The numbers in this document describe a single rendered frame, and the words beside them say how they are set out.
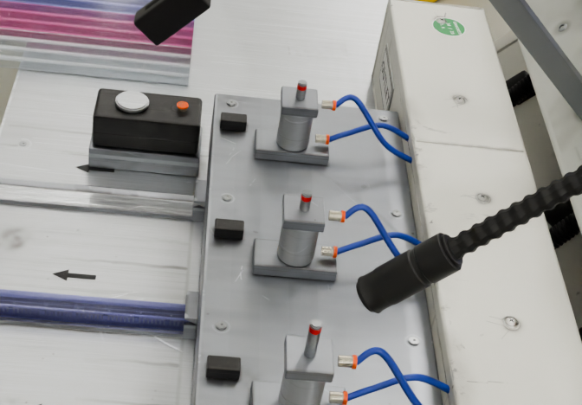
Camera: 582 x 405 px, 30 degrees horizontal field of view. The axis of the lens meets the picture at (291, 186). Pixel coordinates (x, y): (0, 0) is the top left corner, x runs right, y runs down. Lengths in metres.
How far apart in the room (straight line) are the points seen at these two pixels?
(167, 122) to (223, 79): 0.14
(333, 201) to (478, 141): 0.12
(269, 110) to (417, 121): 0.10
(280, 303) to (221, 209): 0.09
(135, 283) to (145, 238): 0.04
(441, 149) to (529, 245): 0.10
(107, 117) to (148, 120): 0.03
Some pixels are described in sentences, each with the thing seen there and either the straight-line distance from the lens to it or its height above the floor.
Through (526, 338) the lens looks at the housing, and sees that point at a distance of 0.62.
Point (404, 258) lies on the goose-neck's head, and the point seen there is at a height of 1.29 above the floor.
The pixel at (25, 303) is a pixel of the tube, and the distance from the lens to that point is 0.69.
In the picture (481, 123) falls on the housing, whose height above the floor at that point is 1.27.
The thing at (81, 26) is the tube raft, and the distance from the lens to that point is 0.94.
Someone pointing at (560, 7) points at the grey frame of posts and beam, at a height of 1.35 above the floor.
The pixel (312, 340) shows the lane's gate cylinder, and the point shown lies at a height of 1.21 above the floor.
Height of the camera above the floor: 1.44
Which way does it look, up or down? 23 degrees down
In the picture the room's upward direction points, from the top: 58 degrees clockwise
